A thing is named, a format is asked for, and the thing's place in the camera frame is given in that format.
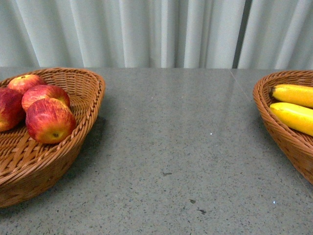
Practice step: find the grey pleated curtain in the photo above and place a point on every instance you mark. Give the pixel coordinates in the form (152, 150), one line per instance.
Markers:
(219, 34)

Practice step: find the left wicker basket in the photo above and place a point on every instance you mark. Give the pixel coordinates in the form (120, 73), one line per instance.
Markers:
(29, 168)

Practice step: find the wicker basket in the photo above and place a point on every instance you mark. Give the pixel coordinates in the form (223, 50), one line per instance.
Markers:
(29, 168)
(298, 147)

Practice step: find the red apple back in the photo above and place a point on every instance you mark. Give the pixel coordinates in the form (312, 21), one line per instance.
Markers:
(23, 83)

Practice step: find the curved yellow banana in basket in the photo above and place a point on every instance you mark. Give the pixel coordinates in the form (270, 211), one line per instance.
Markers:
(294, 116)

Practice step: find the right wicker basket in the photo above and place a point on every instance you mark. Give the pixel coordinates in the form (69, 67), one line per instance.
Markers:
(298, 147)

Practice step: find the red yellow apple left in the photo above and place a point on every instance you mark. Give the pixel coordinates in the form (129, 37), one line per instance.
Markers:
(11, 111)

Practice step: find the straight yellow banana in basket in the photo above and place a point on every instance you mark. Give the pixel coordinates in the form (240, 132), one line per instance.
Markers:
(295, 94)

